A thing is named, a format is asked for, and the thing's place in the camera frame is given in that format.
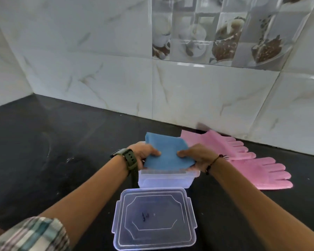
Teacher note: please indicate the person's left hand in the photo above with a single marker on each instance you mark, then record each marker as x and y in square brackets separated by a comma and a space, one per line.
[139, 152]

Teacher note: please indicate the person's right hand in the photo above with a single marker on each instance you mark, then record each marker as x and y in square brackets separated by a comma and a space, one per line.
[198, 156]

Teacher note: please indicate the person's left thumb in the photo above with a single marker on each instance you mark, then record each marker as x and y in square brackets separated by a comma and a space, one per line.
[153, 151]

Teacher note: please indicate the person's right thumb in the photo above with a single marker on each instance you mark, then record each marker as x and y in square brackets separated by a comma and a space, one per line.
[186, 153]

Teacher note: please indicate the blue cleaning cloth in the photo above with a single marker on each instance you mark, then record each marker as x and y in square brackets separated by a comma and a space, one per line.
[167, 154]

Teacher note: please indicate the person's right forearm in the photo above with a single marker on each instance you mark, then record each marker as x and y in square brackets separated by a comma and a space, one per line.
[261, 203]

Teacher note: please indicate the person's left forearm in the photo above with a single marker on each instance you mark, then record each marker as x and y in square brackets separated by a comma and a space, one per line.
[83, 196]

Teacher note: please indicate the dark green wristwatch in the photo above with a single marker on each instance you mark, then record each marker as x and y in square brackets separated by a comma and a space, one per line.
[128, 160]

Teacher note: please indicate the clear plastic container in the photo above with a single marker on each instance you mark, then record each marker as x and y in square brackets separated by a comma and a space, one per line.
[164, 178]

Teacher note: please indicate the pink silicone glove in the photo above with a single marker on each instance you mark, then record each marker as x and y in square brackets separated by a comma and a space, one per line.
[225, 145]
[261, 173]

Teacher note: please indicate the clear plastic container lid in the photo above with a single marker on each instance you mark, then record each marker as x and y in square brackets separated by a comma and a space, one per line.
[154, 219]

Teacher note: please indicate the plaid shirt sleeve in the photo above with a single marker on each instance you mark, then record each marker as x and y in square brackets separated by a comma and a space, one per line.
[28, 236]

